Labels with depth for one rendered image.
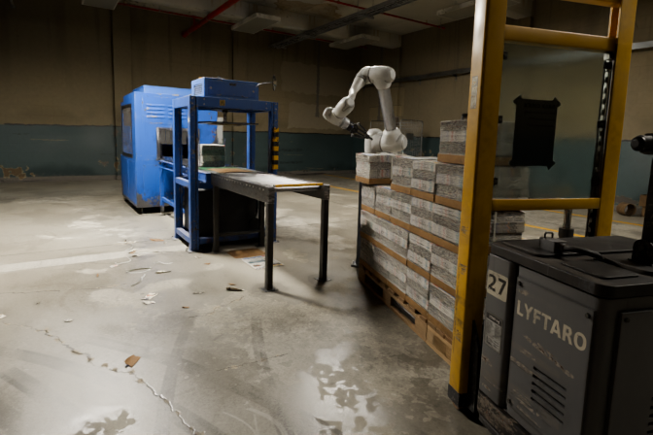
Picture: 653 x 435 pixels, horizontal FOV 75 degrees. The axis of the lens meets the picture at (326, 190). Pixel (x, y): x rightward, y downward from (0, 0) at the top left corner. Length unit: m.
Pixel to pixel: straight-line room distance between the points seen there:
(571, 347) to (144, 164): 5.91
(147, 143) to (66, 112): 5.24
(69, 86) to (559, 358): 11.17
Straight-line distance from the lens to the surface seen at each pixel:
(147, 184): 6.66
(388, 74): 3.53
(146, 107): 6.63
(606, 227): 2.33
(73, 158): 11.69
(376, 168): 3.29
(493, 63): 1.87
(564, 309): 1.58
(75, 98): 11.70
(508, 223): 2.41
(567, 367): 1.63
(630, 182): 9.35
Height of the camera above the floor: 1.18
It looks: 7 degrees down
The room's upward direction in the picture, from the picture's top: 2 degrees clockwise
